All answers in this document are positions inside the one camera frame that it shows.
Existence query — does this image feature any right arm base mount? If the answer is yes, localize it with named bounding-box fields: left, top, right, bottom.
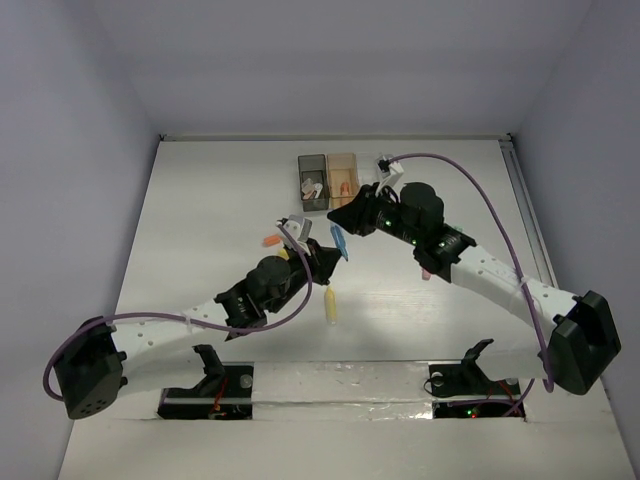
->
left=423, top=339, right=526, bottom=420

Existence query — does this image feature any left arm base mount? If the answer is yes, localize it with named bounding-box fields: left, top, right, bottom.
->
left=157, top=344, right=254, bottom=421

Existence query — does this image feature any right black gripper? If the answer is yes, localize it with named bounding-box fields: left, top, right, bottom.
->
left=327, top=182, right=422, bottom=247

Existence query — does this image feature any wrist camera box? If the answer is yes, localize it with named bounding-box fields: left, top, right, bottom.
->
left=375, top=155, right=404, bottom=196
left=276, top=215, right=312, bottom=249

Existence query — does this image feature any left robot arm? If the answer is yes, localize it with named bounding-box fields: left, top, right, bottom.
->
left=42, top=239, right=342, bottom=420

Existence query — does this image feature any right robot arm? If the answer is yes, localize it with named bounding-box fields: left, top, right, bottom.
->
left=328, top=182, right=621, bottom=395

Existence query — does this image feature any smoky grey plastic bin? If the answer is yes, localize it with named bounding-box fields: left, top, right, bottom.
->
left=297, top=154, right=330, bottom=212

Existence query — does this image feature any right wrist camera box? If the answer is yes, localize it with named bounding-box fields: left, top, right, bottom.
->
left=375, top=155, right=404, bottom=196

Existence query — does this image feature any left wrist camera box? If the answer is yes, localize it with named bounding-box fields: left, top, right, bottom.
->
left=276, top=215, right=312, bottom=249

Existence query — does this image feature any clear plastic bin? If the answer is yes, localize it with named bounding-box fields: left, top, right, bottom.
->
left=356, top=152, right=382, bottom=185

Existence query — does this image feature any orange highlighter cap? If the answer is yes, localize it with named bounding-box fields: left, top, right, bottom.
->
left=262, top=235, right=281, bottom=247

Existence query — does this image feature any blue utility knife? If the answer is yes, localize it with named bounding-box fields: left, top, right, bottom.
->
left=330, top=223, right=349, bottom=261

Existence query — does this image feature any aluminium side rail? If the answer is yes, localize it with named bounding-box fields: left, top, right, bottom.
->
left=498, top=133, right=580, bottom=355

